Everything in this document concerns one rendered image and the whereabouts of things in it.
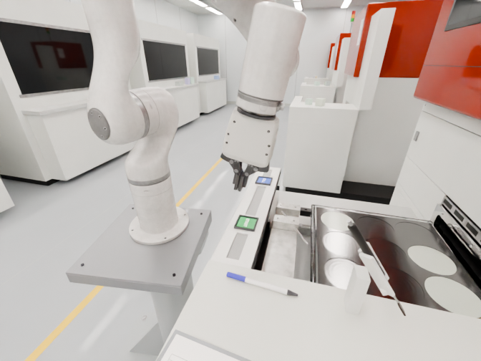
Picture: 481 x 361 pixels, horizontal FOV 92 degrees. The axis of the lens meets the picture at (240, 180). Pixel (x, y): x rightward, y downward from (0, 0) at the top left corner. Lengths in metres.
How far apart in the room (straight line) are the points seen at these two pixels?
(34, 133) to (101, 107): 2.91
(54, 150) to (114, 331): 2.25
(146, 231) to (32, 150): 2.82
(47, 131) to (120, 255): 2.66
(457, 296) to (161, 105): 0.81
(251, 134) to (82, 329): 1.57
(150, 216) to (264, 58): 0.53
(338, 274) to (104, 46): 0.72
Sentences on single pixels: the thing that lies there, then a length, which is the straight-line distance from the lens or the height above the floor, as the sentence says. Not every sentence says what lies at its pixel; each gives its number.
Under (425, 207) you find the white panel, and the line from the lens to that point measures 1.08.
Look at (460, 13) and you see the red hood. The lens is 1.07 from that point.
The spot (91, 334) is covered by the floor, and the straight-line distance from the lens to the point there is 1.76.
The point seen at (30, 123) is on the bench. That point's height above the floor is 0.76.
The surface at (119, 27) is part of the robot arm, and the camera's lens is 0.62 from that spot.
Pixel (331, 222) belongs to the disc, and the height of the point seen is 0.90.
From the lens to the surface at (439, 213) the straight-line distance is 0.98.
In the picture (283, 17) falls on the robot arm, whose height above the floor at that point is 1.41.
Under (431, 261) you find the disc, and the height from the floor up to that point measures 0.90.
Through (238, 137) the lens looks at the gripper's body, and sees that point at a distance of 0.45.
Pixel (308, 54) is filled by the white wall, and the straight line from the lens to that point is 8.46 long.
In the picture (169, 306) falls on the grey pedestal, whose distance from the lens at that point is 1.00.
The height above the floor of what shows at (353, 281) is 1.03.
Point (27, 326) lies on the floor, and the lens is 1.99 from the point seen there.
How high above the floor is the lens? 1.35
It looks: 27 degrees down
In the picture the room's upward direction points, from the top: straight up
